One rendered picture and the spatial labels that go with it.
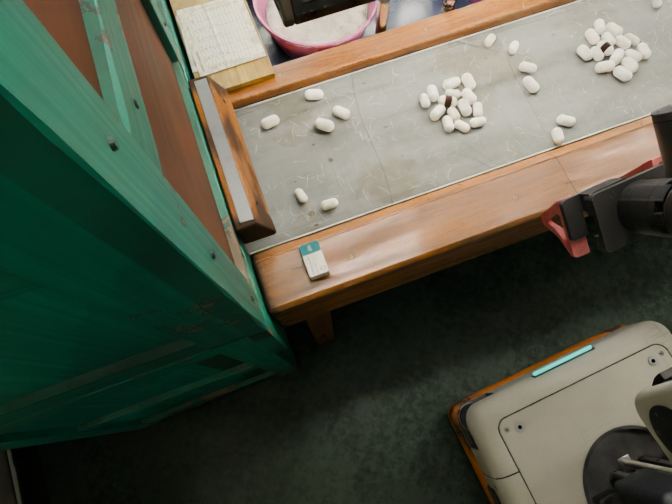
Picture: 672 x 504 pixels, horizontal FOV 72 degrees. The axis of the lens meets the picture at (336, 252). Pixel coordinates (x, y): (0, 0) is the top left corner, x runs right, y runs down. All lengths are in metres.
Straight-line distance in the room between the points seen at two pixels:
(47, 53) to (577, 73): 1.00
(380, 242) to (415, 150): 0.21
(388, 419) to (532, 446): 0.44
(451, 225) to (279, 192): 0.32
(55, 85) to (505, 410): 1.22
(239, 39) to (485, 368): 1.18
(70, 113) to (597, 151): 0.89
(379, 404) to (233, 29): 1.12
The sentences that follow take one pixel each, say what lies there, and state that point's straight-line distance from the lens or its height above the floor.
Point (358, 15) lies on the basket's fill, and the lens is 1.12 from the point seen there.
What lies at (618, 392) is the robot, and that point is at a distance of 1.44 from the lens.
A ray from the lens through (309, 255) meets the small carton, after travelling 0.78.
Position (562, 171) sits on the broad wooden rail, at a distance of 0.95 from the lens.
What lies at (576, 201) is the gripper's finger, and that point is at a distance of 0.56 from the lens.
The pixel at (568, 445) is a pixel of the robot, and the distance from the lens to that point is 1.37.
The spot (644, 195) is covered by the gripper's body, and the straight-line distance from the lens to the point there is 0.54.
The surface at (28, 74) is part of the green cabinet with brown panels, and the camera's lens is 0.22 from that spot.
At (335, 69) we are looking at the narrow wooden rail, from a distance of 0.99.
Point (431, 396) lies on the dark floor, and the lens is 1.56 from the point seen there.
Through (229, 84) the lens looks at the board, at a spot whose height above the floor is 0.78.
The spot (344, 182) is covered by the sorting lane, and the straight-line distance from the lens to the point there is 0.88.
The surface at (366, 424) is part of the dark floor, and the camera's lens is 1.53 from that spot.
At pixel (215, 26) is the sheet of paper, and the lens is 1.07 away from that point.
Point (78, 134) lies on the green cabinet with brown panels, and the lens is 0.24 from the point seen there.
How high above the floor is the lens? 1.53
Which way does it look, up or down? 72 degrees down
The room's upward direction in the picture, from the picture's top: 3 degrees counter-clockwise
